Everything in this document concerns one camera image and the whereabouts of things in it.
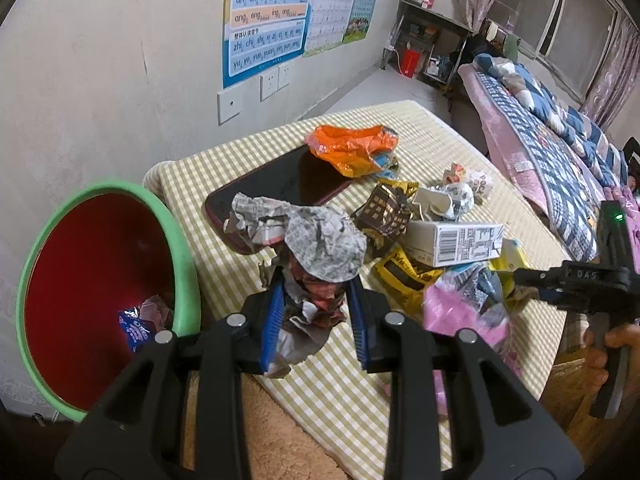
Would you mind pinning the crumpled paper cup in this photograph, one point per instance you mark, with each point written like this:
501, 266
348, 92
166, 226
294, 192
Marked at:
435, 202

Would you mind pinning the white and pink snack box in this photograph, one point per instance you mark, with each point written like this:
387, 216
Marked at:
475, 180

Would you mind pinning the red bag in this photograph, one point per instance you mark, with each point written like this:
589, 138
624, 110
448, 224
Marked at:
409, 62

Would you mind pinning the orange snack wrapper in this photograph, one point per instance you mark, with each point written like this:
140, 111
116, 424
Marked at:
345, 147

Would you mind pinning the yellow and black snack wrapper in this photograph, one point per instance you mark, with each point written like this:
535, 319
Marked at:
400, 272

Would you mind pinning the window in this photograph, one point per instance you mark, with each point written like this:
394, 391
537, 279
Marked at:
560, 15

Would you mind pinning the green and red plastic basin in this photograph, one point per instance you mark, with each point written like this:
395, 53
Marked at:
90, 270

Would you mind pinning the yellow checked tablecloth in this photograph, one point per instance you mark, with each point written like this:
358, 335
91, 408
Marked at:
450, 140

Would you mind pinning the pink quilted blanket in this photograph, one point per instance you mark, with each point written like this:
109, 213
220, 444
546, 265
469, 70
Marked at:
505, 140

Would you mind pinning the white wall socket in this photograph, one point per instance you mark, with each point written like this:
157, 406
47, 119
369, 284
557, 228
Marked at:
230, 106
268, 86
283, 76

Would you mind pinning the pink snack wrapper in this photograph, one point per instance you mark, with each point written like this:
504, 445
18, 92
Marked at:
460, 320

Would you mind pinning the yellow paper packet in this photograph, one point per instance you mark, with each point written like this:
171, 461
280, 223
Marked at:
510, 260

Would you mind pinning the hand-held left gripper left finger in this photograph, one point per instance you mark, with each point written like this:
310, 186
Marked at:
272, 325

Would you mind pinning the brown and gold snack wrapper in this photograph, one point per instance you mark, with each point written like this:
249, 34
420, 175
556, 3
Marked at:
385, 215

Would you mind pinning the blue-edged alphabet wall poster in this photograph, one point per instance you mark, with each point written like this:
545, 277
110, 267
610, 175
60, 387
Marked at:
265, 20

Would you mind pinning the person's right hand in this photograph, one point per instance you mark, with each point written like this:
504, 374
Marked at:
596, 360

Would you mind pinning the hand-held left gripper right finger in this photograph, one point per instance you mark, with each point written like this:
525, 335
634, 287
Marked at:
357, 330

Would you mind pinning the crumpled pinkish paper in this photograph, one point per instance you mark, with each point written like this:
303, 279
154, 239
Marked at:
156, 310

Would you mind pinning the dark metal shelf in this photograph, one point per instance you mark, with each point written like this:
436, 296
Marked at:
430, 15

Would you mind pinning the blue patchwork quilt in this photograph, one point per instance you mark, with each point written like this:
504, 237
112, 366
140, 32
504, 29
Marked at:
550, 125

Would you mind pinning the newspaper ball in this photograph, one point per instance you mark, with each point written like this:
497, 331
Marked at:
320, 245

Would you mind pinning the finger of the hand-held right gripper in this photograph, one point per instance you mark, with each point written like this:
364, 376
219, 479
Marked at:
535, 279

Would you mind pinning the pale grid wall poster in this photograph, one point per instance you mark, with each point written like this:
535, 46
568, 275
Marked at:
327, 5

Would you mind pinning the white milk carton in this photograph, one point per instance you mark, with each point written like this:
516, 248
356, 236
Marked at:
460, 245

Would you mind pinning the blue snack wrapper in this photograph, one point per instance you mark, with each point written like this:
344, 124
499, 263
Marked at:
132, 332

